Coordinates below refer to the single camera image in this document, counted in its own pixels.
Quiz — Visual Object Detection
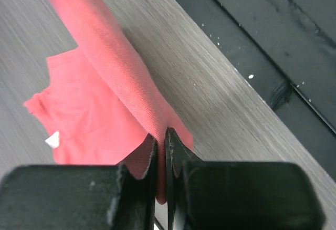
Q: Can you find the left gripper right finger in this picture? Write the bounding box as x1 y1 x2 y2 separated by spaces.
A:
165 128 326 229

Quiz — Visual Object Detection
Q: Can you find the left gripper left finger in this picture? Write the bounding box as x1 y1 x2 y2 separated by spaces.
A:
1 135 157 229

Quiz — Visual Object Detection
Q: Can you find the pink t shirt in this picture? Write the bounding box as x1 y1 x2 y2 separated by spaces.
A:
25 0 193 204

